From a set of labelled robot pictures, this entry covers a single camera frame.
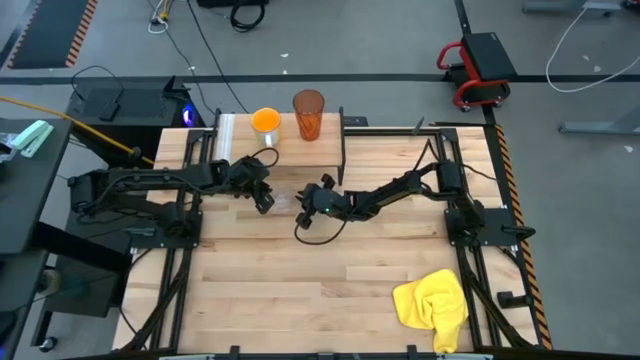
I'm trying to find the clear plastic item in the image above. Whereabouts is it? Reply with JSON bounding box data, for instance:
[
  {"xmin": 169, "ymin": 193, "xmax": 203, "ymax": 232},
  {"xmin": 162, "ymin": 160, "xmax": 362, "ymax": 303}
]
[{"xmin": 0, "ymin": 132, "xmax": 22, "ymax": 164}]

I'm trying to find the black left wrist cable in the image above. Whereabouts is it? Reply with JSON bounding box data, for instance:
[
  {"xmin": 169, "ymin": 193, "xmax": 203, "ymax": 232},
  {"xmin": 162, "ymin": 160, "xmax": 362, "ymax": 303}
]
[{"xmin": 249, "ymin": 146, "xmax": 281, "ymax": 169}]

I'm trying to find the black frame handle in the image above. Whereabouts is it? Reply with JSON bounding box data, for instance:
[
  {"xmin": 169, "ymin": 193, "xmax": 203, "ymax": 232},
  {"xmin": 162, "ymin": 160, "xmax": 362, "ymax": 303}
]
[
  {"xmin": 496, "ymin": 291, "xmax": 532, "ymax": 310},
  {"xmin": 501, "ymin": 224, "xmax": 537, "ymax": 242}
]

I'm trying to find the white coiled cable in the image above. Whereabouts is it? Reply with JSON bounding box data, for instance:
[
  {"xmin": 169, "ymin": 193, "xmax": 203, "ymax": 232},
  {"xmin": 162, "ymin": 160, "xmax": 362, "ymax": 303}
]
[{"xmin": 147, "ymin": 0, "xmax": 172, "ymax": 35}]

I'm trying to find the yellow cable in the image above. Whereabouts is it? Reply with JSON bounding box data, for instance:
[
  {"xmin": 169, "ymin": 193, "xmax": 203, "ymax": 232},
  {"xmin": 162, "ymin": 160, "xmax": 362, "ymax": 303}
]
[{"xmin": 0, "ymin": 95, "xmax": 156, "ymax": 166}]

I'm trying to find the black coiled cable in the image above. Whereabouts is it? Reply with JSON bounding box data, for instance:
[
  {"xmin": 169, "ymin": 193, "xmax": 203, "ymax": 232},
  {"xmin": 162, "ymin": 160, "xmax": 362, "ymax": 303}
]
[{"xmin": 229, "ymin": 2, "xmax": 267, "ymax": 34}]

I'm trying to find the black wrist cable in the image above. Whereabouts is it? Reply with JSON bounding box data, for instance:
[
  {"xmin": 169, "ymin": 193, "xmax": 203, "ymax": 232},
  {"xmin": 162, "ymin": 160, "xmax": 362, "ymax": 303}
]
[
  {"xmin": 293, "ymin": 219, "xmax": 349, "ymax": 247},
  {"xmin": 249, "ymin": 146, "xmax": 281, "ymax": 169}
]

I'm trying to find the white floor cable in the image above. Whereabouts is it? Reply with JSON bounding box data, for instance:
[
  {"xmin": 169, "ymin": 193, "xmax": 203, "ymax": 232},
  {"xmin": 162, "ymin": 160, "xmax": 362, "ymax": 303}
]
[{"xmin": 544, "ymin": 4, "xmax": 640, "ymax": 95}]

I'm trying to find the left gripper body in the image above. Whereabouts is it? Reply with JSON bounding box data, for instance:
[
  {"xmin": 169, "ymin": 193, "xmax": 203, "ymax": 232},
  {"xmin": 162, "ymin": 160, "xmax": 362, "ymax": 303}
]
[{"xmin": 214, "ymin": 155, "xmax": 271, "ymax": 199}]

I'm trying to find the orange faceted plastic tumbler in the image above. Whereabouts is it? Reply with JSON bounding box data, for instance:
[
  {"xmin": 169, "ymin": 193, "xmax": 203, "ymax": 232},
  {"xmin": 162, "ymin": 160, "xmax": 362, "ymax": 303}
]
[{"xmin": 292, "ymin": 89, "xmax": 326, "ymax": 143}]

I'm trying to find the small black external drive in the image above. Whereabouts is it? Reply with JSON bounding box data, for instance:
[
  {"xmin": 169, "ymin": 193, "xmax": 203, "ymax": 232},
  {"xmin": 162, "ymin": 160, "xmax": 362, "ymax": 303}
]
[{"xmin": 98, "ymin": 101, "xmax": 122, "ymax": 123}]

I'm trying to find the black computer tower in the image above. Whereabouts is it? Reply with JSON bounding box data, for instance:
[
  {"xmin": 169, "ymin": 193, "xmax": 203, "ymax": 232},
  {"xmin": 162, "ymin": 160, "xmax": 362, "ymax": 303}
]
[{"xmin": 66, "ymin": 74, "xmax": 206, "ymax": 157}]

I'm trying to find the black aluminium table frame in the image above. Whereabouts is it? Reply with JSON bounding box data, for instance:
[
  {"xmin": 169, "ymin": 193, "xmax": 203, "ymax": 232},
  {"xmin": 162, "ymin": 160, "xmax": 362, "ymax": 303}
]
[{"xmin": 119, "ymin": 124, "xmax": 546, "ymax": 360}]

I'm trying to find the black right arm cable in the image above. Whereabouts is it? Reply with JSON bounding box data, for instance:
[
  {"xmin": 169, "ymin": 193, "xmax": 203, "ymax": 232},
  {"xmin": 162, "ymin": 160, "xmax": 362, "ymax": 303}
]
[{"xmin": 412, "ymin": 137, "xmax": 497, "ymax": 182}]

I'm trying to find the black desk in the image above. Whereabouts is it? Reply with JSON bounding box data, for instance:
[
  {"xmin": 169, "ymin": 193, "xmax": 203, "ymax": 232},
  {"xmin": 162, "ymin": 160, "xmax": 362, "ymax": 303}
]
[{"xmin": 0, "ymin": 117, "xmax": 74, "ymax": 256}]

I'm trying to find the clear glass cup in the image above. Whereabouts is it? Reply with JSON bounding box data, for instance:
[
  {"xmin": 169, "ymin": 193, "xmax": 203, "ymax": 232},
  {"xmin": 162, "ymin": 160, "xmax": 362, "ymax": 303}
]
[{"xmin": 272, "ymin": 185, "xmax": 301, "ymax": 215}]

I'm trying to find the yellow cloth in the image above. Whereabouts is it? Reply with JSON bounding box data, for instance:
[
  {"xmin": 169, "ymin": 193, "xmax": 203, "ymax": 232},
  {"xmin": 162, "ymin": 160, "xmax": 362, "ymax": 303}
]
[{"xmin": 392, "ymin": 268, "xmax": 470, "ymax": 354}]

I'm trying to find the mint green stapler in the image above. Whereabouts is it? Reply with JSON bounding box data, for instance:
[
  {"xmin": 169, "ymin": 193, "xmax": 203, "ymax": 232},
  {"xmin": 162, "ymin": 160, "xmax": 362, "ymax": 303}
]
[{"xmin": 10, "ymin": 119, "xmax": 55, "ymax": 159}]

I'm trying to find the orange black hazard tape strip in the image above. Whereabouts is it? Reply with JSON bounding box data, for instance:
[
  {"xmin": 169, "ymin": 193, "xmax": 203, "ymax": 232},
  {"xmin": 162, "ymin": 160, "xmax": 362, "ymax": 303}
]
[{"xmin": 494, "ymin": 124, "xmax": 554, "ymax": 350}]

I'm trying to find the black drive cable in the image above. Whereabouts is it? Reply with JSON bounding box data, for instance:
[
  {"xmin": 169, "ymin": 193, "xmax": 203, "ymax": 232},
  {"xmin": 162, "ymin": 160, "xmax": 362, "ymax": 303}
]
[{"xmin": 71, "ymin": 64, "xmax": 126, "ymax": 104}]

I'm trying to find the black box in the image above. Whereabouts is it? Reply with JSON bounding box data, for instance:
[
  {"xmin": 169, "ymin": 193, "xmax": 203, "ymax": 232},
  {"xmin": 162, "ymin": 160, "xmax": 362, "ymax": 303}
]
[{"xmin": 196, "ymin": 0, "xmax": 270, "ymax": 9}]

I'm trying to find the red and black rolling stool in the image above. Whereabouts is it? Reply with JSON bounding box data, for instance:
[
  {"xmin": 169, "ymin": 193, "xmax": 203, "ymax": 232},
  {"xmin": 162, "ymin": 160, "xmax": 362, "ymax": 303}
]
[{"xmin": 436, "ymin": 32, "xmax": 519, "ymax": 113}]

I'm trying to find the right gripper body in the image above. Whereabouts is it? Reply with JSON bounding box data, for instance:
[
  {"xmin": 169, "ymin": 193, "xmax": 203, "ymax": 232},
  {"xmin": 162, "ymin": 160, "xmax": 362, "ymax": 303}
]
[{"xmin": 303, "ymin": 185, "xmax": 354, "ymax": 220}]

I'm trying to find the black mat with striped edge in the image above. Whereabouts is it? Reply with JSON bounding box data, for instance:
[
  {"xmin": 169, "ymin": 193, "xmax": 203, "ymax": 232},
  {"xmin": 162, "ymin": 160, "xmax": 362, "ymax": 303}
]
[{"xmin": 7, "ymin": 0, "xmax": 99, "ymax": 70}]

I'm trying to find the thin black floor cable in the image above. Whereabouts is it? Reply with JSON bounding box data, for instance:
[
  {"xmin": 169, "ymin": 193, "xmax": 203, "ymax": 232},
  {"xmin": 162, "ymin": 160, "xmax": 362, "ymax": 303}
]
[{"xmin": 163, "ymin": 28, "xmax": 202, "ymax": 102}]

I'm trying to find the wooden shelf with black frame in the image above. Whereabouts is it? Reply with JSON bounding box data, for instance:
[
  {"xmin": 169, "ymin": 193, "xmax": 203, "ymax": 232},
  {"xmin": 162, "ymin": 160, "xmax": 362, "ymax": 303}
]
[{"xmin": 208, "ymin": 106, "xmax": 348, "ymax": 190}]

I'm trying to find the grey table leg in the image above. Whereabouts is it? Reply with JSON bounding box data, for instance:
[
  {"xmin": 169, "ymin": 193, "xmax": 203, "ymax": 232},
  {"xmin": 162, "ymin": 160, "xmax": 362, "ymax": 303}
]
[
  {"xmin": 522, "ymin": 0, "xmax": 624, "ymax": 16},
  {"xmin": 558, "ymin": 107, "xmax": 640, "ymax": 136}
]

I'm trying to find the long black floor cable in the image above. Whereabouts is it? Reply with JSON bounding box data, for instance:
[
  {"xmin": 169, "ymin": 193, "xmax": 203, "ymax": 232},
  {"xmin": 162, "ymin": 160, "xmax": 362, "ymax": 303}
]
[{"xmin": 184, "ymin": 0, "xmax": 250, "ymax": 115}]

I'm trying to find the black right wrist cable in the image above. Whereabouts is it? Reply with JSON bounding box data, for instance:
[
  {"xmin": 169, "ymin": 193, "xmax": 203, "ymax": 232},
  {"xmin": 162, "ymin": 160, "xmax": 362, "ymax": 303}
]
[{"xmin": 293, "ymin": 219, "xmax": 349, "ymax": 247}]

